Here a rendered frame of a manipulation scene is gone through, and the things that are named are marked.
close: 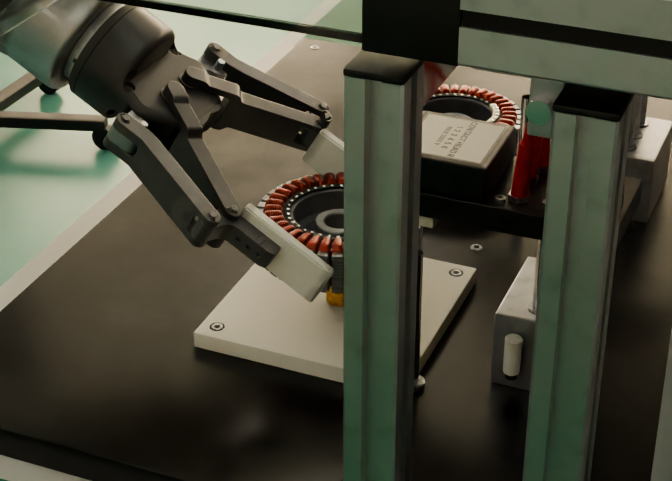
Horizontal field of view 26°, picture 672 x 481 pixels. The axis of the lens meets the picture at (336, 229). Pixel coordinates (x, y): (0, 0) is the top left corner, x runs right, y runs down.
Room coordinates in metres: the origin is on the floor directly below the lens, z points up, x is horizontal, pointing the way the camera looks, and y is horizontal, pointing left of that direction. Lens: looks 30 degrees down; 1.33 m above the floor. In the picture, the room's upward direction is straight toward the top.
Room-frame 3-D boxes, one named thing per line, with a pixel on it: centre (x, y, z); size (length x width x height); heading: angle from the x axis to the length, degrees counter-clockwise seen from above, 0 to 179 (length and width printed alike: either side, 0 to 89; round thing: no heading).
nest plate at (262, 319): (0.84, 0.00, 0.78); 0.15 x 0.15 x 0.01; 67
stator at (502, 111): (1.07, -0.10, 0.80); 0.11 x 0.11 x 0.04
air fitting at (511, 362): (0.75, -0.11, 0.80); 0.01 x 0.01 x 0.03; 67
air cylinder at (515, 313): (0.79, -0.14, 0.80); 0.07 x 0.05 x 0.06; 157
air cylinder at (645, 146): (1.01, -0.23, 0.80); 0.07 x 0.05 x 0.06; 157
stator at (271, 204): (0.84, 0.00, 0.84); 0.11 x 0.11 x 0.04
